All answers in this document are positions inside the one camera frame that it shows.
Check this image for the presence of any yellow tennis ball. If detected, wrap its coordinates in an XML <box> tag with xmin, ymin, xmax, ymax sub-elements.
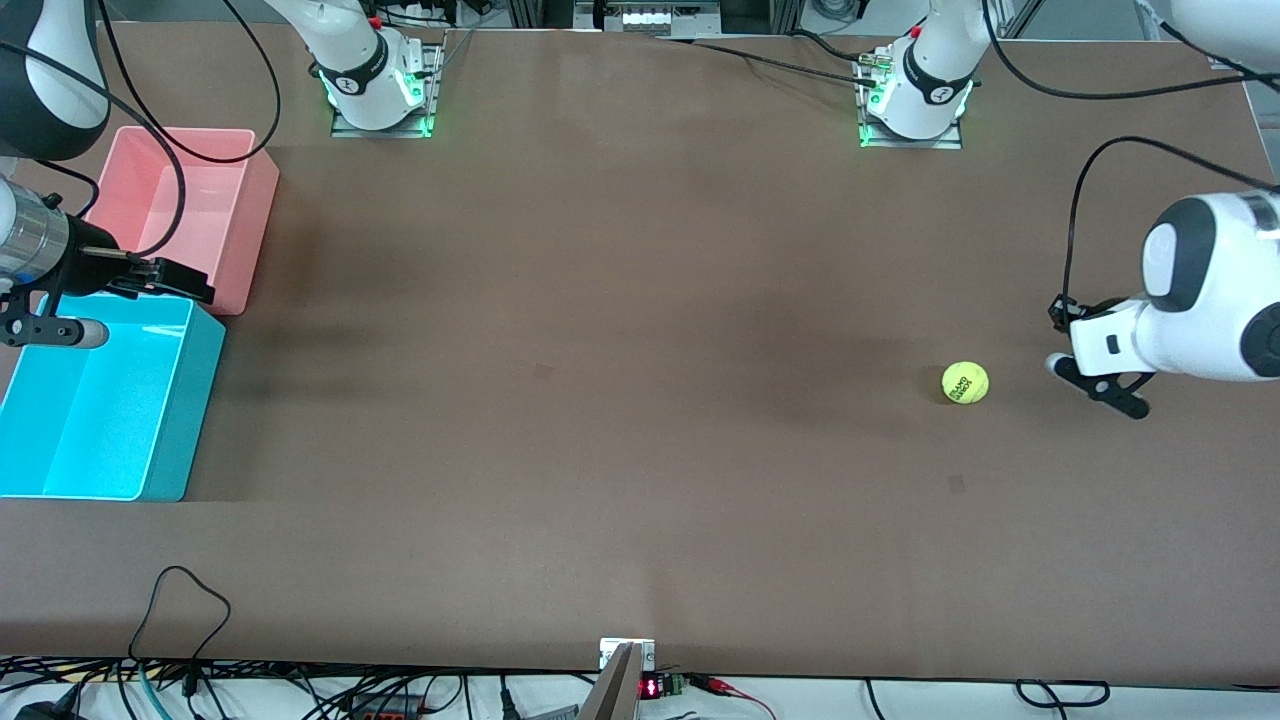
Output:
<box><xmin>941</xmin><ymin>361</ymin><xmax>990</xmax><ymax>406</ymax></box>

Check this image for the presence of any pink plastic bin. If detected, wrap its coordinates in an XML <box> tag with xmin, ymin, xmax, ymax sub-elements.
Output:
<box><xmin>83</xmin><ymin>126</ymin><xmax>282</xmax><ymax>317</ymax></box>

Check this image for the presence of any blue plastic bin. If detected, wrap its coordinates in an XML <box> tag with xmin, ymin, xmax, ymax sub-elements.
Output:
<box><xmin>0</xmin><ymin>290</ymin><xmax>227</xmax><ymax>503</ymax></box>

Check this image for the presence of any white vented device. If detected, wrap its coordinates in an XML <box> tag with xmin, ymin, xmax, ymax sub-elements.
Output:
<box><xmin>598</xmin><ymin>0</ymin><xmax>723</xmax><ymax>33</ymax></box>

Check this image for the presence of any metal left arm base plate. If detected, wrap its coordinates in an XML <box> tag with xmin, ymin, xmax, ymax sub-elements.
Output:
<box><xmin>856</xmin><ymin>50</ymin><xmax>967</xmax><ymax>151</ymax></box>

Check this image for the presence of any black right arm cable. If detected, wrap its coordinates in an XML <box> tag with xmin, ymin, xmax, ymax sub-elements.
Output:
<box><xmin>0</xmin><ymin>0</ymin><xmax>283</xmax><ymax>263</ymax></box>

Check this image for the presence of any thin black looped cable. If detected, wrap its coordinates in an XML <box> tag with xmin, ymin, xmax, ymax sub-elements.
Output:
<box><xmin>128</xmin><ymin>566</ymin><xmax>233</xmax><ymax>666</ymax></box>

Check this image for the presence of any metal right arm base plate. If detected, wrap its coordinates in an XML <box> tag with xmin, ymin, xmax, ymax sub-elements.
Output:
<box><xmin>330</xmin><ymin>40</ymin><xmax>444</xmax><ymax>139</ymax></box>

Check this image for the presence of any black cable to arm base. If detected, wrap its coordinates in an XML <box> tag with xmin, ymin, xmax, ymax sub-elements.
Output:
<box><xmin>650</xmin><ymin>35</ymin><xmax>883</xmax><ymax>86</ymax></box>

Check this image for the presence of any black flat loop cable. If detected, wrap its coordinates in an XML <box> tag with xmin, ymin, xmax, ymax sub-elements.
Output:
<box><xmin>1015</xmin><ymin>680</ymin><xmax>1111</xmax><ymax>709</ymax></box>

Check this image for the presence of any red clip wire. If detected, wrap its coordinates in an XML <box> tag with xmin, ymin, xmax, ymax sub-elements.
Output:
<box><xmin>690</xmin><ymin>675</ymin><xmax>776</xmax><ymax>720</ymax></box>

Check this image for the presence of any white mounting bracket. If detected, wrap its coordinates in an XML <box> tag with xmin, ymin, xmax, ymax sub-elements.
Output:
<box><xmin>600</xmin><ymin>638</ymin><xmax>656</xmax><ymax>671</ymax></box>

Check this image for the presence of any grey camera pole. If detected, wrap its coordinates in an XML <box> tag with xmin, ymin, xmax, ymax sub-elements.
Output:
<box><xmin>578</xmin><ymin>643</ymin><xmax>643</xmax><ymax>720</ymax></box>

